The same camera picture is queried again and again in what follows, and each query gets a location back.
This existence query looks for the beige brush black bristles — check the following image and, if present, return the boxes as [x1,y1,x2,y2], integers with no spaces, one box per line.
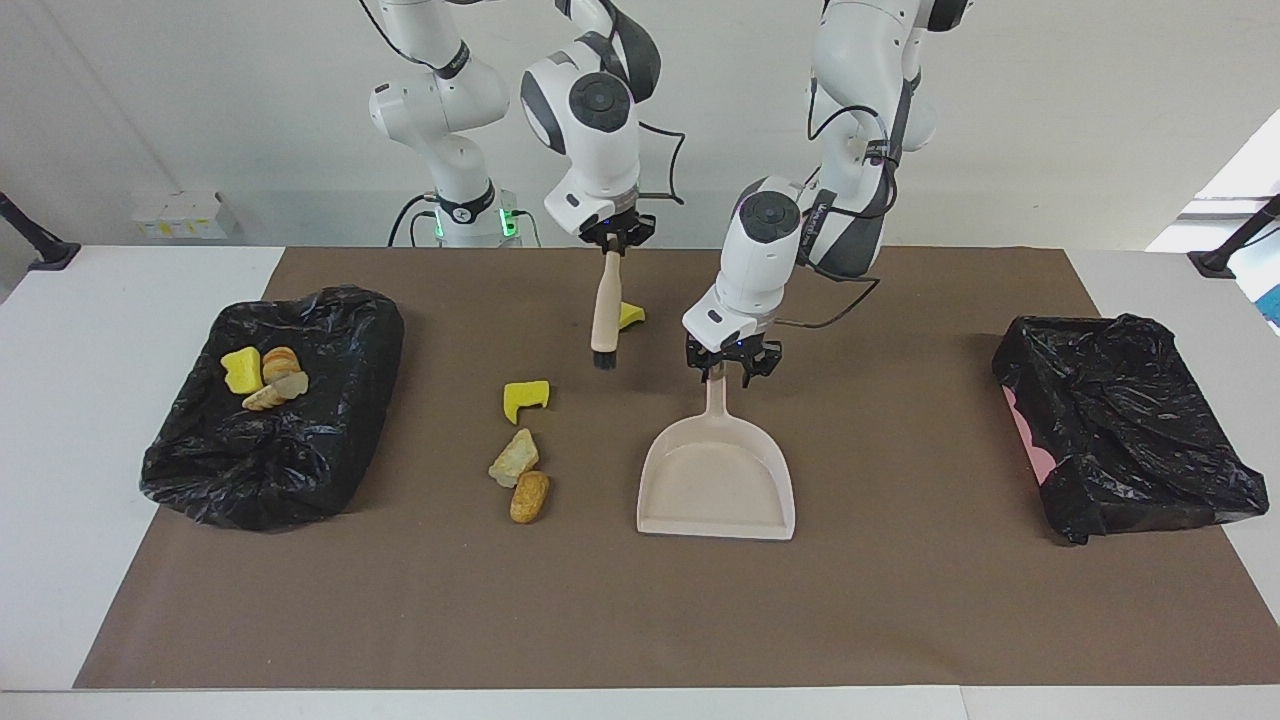
[589,250,627,373]

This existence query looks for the beige plastic dustpan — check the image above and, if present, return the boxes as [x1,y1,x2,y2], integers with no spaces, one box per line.
[636,374,798,542]

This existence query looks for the notched yellow sponge piece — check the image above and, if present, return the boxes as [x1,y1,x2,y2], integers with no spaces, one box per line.
[502,380,552,426]

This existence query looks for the brown bread roll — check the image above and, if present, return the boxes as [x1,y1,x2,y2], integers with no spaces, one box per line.
[509,471,551,525]

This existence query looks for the pink bin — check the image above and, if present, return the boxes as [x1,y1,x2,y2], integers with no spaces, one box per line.
[1003,385,1059,483]

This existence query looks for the black trash bag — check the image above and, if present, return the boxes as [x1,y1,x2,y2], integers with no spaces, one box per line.
[992,313,1271,546]
[139,285,406,532]

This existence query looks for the brown paper table mat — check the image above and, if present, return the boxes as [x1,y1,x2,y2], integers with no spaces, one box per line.
[73,246,1280,691]

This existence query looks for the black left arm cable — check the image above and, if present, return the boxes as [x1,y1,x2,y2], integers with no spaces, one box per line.
[775,80,901,331]

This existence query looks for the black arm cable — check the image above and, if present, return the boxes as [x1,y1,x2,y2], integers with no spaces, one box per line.
[355,0,691,206]
[775,80,901,331]

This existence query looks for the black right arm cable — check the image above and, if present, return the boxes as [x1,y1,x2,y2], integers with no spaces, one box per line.
[355,0,691,206]

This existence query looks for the black base cable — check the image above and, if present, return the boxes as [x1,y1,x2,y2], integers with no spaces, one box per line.
[387,193,443,249]

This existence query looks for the white wall box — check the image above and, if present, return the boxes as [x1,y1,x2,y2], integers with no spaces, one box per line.
[131,190,239,241]

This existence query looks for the black camera stand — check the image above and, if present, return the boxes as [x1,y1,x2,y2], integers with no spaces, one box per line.
[0,190,81,272]
[1188,193,1280,280]

